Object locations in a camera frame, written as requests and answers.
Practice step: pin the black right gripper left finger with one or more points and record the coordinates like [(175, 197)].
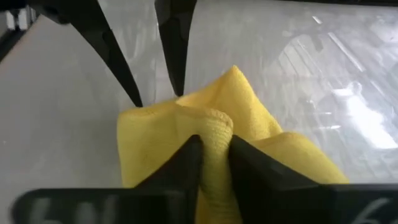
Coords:
[(174, 193)]

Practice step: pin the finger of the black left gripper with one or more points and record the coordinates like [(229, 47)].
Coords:
[(93, 31), (175, 37)]

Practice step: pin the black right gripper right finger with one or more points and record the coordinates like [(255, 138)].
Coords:
[(264, 193)]

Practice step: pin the yellow microfiber towel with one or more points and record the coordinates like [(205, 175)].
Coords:
[(149, 140)]

